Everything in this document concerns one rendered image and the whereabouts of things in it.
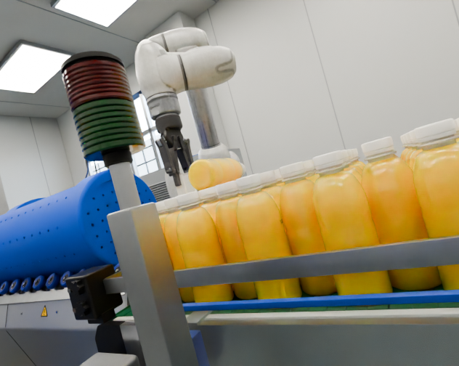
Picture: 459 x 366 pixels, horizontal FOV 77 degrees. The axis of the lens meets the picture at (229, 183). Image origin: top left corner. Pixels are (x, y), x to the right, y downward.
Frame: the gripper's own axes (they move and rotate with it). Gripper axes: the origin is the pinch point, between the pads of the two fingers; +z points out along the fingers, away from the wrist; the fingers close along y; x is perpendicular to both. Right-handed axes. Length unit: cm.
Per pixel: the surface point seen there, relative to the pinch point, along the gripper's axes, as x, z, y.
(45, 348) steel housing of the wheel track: -53, 37, 21
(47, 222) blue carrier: -30.5, 0.0, 22.8
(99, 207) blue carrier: -16.3, -0.2, 17.0
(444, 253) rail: 53, 17, 30
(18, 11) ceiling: -231, -227, -114
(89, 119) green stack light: 27, -6, 48
